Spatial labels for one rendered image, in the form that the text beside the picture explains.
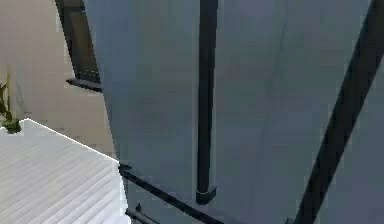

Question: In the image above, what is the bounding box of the grey fridge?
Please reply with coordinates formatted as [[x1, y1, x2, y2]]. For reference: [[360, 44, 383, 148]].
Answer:
[[82, 0, 384, 224]]

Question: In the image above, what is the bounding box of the dark framed window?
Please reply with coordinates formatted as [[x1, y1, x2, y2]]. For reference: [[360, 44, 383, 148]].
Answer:
[[54, 0, 104, 94]]

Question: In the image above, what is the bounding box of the green house plant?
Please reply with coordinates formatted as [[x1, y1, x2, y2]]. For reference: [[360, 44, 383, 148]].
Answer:
[[0, 70, 23, 135]]

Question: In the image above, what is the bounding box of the long black fridge handle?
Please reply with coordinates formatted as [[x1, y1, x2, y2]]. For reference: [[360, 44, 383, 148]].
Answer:
[[195, 0, 219, 205]]

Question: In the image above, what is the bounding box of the short black fridge handle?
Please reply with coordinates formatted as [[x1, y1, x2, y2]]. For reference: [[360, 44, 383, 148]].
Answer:
[[125, 203, 160, 224]]

